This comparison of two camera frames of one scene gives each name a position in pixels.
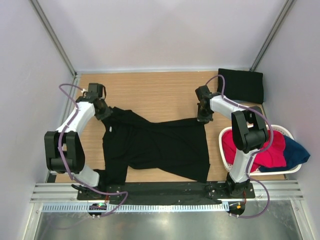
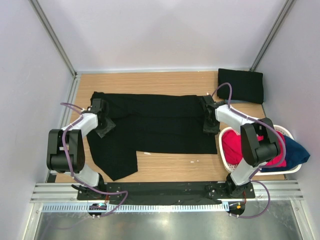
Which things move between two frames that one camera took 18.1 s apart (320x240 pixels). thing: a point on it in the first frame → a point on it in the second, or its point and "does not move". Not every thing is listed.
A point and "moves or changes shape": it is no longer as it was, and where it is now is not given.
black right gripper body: (204, 115) → (210, 125)
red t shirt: (273, 156) does not move
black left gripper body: (104, 112) → (104, 128)
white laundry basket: (228, 166) does not move
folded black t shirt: (245, 86) does not move
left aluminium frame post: (54, 38) does not move
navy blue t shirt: (295, 154) does not move
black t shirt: (132, 140) moves or changes shape
